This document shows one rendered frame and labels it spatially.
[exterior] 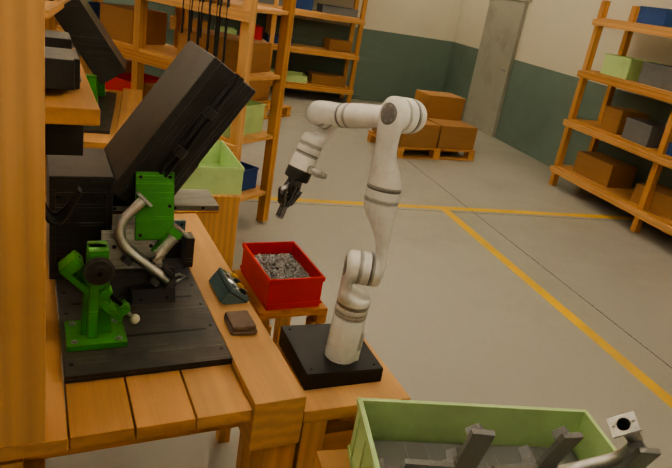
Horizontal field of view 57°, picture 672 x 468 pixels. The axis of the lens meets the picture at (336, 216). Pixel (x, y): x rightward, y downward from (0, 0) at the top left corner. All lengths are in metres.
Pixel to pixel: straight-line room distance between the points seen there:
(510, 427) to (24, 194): 1.26
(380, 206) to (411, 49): 10.29
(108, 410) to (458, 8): 11.07
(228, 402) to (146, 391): 0.20
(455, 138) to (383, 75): 3.76
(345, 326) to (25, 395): 0.79
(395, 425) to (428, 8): 10.61
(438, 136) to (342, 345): 6.52
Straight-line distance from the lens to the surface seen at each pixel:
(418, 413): 1.64
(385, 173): 1.59
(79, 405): 1.64
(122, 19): 5.45
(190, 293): 2.05
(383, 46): 11.63
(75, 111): 1.52
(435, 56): 12.05
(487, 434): 1.26
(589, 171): 7.80
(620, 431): 1.40
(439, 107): 8.47
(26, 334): 1.39
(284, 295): 2.19
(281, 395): 1.65
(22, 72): 1.20
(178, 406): 1.62
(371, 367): 1.82
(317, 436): 1.77
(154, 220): 1.98
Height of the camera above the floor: 1.88
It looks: 20 degrees down
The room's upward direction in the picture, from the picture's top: 10 degrees clockwise
